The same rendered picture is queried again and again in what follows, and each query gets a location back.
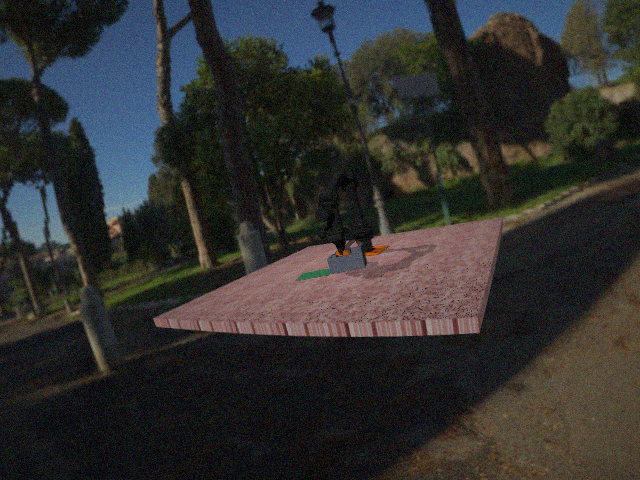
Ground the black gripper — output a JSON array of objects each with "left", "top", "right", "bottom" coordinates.
[{"left": 326, "top": 217, "right": 348, "bottom": 255}]

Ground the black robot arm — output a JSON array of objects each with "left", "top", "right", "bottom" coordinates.
[{"left": 315, "top": 170, "right": 375, "bottom": 253}]

